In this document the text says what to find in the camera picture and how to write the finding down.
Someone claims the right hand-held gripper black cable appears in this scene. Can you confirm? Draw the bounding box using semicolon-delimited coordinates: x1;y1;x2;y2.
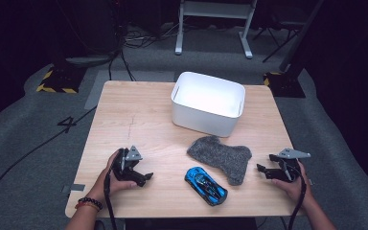
279;159;308;230

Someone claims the bundle of floor cables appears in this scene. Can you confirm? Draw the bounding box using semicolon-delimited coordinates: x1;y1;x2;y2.
123;22;190;49

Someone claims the long black floor cable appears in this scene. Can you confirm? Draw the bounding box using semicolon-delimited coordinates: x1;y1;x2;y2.
0;104;98;221

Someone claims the black bead bracelet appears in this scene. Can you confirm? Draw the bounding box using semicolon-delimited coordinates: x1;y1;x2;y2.
77;196;104;210

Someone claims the white plastic storage bin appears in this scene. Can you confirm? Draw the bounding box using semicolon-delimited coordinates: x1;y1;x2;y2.
171;71;246;138

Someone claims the grey fuzzy cloth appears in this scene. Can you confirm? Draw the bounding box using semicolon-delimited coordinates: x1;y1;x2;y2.
186;135;253;187

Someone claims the white metal stand frame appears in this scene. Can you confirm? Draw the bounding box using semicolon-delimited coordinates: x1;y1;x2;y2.
174;0;259;59

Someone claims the person's right hand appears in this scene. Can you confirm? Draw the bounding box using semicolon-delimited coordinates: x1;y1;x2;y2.
271;159;316;210

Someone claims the grey slanted metal pole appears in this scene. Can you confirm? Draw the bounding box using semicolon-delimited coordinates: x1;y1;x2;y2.
279;0;325;74

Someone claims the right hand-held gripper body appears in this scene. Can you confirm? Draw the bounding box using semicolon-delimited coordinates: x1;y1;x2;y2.
264;147;311;184

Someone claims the black base with yellow stripes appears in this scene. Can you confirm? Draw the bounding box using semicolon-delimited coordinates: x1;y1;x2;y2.
263;70;307;99
35;65;87;95

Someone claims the person's left hand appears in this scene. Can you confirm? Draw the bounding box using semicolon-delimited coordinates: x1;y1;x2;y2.
91;149;138;203

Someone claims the orange bead bracelet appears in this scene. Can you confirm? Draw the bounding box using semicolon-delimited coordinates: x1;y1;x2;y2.
74;201;101;213

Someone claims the blue and black toy car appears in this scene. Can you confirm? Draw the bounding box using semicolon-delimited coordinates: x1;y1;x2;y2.
184;166;229;207

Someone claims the thin black cable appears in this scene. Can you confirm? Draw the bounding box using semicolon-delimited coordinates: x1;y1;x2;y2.
120;51;137;82
108;54;116;81

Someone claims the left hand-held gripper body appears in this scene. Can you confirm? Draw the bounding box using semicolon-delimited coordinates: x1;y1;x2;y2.
111;145;145;184

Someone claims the dark equipment stand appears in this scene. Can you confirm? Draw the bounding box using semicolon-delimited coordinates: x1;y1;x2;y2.
52;0;124;69

